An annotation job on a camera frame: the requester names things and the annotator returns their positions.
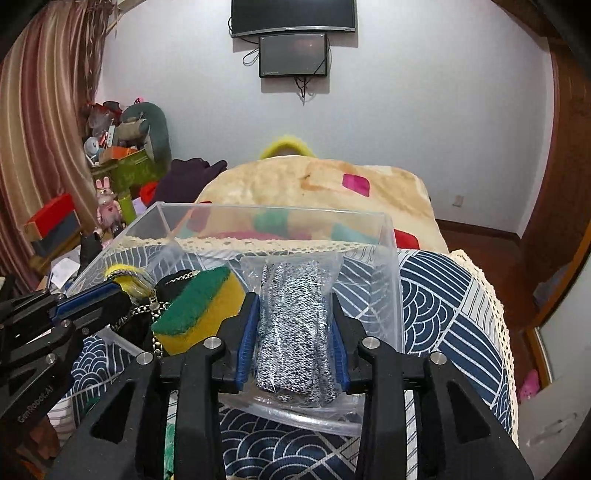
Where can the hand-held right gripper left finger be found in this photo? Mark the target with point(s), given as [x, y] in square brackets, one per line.
[246, 342]

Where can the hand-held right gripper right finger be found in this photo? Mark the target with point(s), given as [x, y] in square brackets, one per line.
[337, 356]

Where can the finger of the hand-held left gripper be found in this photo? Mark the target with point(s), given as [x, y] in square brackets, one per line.
[87, 300]
[104, 313]

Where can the speckled knit cloth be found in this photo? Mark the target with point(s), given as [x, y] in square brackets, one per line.
[295, 332]

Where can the clear plastic storage bin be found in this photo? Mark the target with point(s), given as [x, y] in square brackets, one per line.
[374, 286]

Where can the yellow scrubber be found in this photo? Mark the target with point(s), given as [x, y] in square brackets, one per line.
[131, 274]

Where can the green and yellow sponge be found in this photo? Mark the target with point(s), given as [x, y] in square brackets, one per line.
[203, 307]

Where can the red and grey box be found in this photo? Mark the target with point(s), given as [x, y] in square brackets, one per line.
[51, 217]

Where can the pink bunny figure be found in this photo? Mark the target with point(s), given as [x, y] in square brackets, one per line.
[108, 207]

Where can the blue patterned lace-trimmed tablecloth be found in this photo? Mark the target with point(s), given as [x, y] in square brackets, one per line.
[438, 314]

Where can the red cloth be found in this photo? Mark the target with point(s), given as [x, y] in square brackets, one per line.
[148, 194]

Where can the green cardboard box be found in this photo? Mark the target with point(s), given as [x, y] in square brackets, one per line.
[131, 173]

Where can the dark purple garment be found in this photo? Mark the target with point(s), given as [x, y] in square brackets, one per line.
[184, 177]

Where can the beige printed blanket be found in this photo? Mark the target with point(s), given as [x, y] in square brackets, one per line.
[286, 184]

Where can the pile of toys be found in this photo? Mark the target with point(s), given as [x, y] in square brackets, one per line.
[104, 134]

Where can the green plush dinosaur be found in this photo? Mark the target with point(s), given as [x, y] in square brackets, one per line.
[157, 129]

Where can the striped curtain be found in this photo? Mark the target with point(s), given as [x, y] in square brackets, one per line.
[41, 120]

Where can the pink toy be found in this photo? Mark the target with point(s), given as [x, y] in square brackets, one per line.
[528, 387]

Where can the yellow plush toy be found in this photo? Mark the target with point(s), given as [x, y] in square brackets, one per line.
[286, 144]

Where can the white wall socket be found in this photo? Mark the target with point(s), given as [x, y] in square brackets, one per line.
[457, 200]

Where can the small black wall monitor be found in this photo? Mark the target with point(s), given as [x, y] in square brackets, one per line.
[293, 54]

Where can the wooden door frame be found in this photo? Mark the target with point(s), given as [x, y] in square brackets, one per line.
[565, 152]

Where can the large black wall television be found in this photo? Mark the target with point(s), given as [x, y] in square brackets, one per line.
[293, 16]

